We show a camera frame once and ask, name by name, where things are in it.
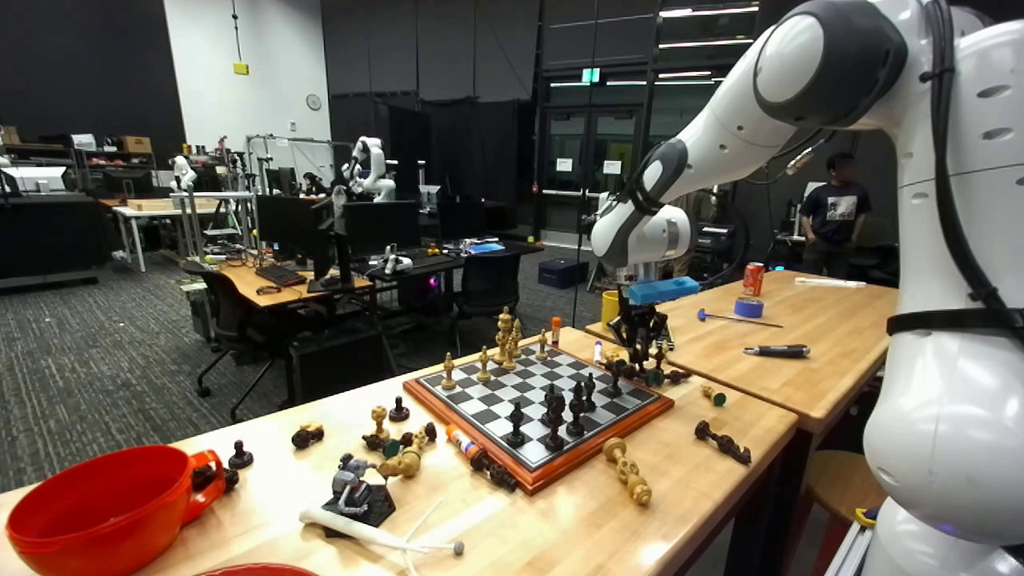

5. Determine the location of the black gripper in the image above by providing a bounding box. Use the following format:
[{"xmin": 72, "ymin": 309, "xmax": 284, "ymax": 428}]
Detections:
[{"xmin": 615, "ymin": 302, "xmax": 679, "ymax": 378}]

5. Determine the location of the large dark chess piece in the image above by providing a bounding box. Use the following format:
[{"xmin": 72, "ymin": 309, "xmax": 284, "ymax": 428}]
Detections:
[{"xmin": 692, "ymin": 416, "xmax": 754, "ymax": 470}]

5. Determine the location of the large light chess piece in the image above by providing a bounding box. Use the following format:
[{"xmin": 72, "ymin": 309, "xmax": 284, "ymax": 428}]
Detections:
[{"xmin": 600, "ymin": 435, "xmax": 655, "ymax": 513}]

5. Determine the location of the wooden framed chessboard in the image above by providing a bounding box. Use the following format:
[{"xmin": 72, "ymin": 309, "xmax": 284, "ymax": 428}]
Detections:
[{"xmin": 400, "ymin": 343, "xmax": 679, "ymax": 497}]

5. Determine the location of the tall light chess piece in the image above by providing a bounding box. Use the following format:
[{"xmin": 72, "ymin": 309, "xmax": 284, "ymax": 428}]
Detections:
[{"xmin": 491, "ymin": 303, "xmax": 517, "ymax": 376}]

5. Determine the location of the orange can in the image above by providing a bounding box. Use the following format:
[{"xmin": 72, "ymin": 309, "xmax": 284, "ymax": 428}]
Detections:
[{"xmin": 739, "ymin": 258, "xmax": 767, "ymax": 302}]

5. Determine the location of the black marker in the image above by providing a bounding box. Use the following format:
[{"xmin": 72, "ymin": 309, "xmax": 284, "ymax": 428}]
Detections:
[{"xmin": 742, "ymin": 339, "xmax": 811, "ymax": 361}]

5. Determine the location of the wooden stool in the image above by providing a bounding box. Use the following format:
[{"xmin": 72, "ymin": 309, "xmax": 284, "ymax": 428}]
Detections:
[{"xmin": 800, "ymin": 445, "xmax": 890, "ymax": 570}]

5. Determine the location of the person in dark shirt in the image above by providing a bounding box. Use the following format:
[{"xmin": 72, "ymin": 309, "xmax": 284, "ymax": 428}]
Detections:
[{"xmin": 796, "ymin": 150, "xmax": 872, "ymax": 268}]

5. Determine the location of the light pawn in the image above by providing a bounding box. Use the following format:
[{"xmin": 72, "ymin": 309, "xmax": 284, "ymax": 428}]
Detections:
[{"xmin": 361, "ymin": 403, "xmax": 394, "ymax": 454}]

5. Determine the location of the black computer monitor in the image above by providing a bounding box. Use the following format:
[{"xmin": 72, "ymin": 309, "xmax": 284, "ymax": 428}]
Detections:
[
  {"xmin": 251, "ymin": 191, "xmax": 325, "ymax": 255},
  {"xmin": 341, "ymin": 200, "xmax": 421, "ymax": 255}
]

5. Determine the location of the metal shelving rack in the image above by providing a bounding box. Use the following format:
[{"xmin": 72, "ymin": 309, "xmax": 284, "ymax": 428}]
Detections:
[{"xmin": 537, "ymin": 0, "xmax": 763, "ymax": 205}]

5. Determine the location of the grey figurine black base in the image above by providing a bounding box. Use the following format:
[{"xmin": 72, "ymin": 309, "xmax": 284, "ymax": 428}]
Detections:
[{"xmin": 320, "ymin": 451, "xmax": 400, "ymax": 528}]

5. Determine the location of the white plastic stick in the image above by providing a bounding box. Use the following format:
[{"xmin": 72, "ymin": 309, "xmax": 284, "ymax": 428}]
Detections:
[{"xmin": 297, "ymin": 506, "xmax": 469, "ymax": 562}]

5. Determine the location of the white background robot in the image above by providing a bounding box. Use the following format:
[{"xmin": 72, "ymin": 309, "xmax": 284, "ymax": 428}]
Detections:
[{"xmin": 341, "ymin": 130, "xmax": 400, "ymax": 205}]

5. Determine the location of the wooden top office desk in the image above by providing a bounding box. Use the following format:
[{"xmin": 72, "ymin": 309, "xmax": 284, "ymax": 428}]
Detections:
[{"xmin": 180, "ymin": 255, "xmax": 377, "ymax": 426}]

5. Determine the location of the black keyboard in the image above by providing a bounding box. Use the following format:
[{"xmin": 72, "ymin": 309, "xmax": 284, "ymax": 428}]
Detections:
[{"xmin": 251, "ymin": 258, "xmax": 312, "ymax": 291}]

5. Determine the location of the black office chair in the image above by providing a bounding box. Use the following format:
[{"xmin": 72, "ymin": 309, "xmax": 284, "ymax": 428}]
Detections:
[{"xmin": 185, "ymin": 267, "xmax": 291, "ymax": 426}]

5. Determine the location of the white leg work table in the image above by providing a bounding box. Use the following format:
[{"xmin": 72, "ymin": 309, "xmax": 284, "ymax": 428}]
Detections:
[{"xmin": 99, "ymin": 190, "xmax": 259, "ymax": 275}]

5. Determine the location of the red plastic cup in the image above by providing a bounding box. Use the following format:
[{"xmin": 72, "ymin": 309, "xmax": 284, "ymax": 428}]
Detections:
[{"xmin": 2, "ymin": 442, "xmax": 234, "ymax": 576}]

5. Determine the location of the black cabinet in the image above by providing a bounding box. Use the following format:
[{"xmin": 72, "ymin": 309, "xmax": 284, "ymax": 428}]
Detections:
[{"xmin": 0, "ymin": 190, "xmax": 108, "ymax": 291}]

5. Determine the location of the blue handled metal tool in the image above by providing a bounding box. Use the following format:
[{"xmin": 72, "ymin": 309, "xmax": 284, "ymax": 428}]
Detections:
[{"xmin": 694, "ymin": 303, "xmax": 786, "ymax": 332}]

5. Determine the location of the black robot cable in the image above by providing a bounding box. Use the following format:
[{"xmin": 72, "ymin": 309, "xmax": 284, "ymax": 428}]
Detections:
[{"xmin": 921, "ymin": 0, "xmax": 1024, "ymax": 323}]

